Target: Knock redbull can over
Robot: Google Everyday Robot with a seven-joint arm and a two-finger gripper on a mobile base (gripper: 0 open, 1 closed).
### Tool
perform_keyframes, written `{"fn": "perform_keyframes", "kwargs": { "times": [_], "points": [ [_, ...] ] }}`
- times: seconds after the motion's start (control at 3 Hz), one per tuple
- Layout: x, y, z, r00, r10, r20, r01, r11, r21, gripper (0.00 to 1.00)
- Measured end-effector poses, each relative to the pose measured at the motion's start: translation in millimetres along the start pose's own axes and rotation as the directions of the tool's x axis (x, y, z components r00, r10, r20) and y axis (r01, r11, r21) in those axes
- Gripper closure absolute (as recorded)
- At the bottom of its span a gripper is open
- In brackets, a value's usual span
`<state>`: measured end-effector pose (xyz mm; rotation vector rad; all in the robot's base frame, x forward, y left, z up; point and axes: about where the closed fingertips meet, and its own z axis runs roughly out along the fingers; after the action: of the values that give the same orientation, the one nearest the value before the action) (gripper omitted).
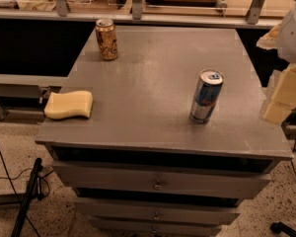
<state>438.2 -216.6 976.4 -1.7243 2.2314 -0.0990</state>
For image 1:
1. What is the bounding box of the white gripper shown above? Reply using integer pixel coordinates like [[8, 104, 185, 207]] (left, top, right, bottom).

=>
[[257, 4, 296, 124]]

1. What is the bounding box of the blue silver redbull can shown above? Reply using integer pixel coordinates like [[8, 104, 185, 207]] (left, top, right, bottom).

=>
[[190, 68, 224, 123]]

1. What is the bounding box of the brown gold soda can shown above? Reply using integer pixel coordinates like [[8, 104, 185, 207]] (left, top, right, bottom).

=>
[[95, 19, 117, 60]]

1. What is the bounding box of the grey metal railing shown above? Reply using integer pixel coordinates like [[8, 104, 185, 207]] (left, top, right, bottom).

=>
[[0, 0, 294, 29]]

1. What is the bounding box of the black tripod leg right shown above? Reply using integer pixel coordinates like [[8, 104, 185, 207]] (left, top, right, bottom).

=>
[[270, 222, 296, 237]]

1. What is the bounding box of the black tripod leg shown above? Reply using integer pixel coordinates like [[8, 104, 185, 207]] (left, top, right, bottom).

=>
[[11, 158, 42, 237], [270, 222, 296, 237]]

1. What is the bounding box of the grey drawer cabinet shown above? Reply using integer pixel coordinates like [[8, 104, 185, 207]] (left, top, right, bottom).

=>
[[35, 25, 294, 237]]

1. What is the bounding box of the yellow sponge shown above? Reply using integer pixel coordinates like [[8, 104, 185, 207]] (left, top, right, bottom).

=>
[[44, 91, 93, 119]]

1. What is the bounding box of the top grey drawer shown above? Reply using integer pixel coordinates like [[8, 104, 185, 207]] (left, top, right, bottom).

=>
[[52, 161, 270, 199]]

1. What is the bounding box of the grey drawer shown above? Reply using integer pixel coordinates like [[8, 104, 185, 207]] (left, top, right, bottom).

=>
[[88, 216, 221, 237], [52, 161, 270, 199], [75, 197, 240, 225]]

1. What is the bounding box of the middle grey drawer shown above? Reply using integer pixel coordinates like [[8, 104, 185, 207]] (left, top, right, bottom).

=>
[[75, 197, 240, 225]]

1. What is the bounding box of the bottom grey drawer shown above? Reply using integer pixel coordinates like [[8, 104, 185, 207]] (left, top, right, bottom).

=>
[[88, 216, 221, 237]]

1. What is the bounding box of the black tripod leg left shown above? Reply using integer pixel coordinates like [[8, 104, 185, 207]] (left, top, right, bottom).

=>
[[11, 158, 42, 237]]

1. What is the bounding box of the black cable left floor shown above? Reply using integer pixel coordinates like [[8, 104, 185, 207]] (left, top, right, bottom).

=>
[[0, 127, 55, 237]]

